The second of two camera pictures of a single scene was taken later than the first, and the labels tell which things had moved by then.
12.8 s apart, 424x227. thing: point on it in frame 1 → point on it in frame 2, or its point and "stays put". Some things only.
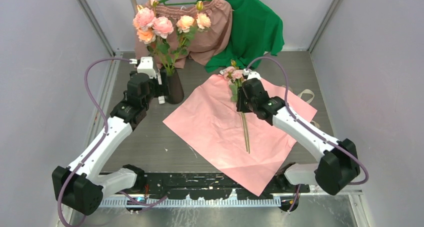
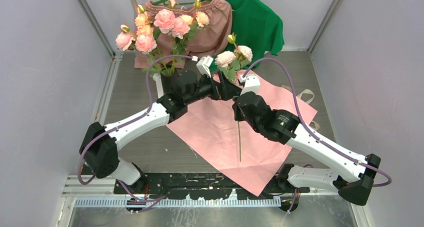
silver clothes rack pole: (133, 3) stays put
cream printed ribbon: (303, 91) stays put
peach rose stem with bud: (148, 36) → (143, 20)
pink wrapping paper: (245, 148) stays put
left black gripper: (161, 89) → (224, 89)
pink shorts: (202, 31) stays put
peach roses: (144, 19) → (165, 22)
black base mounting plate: (207, 186) stays put
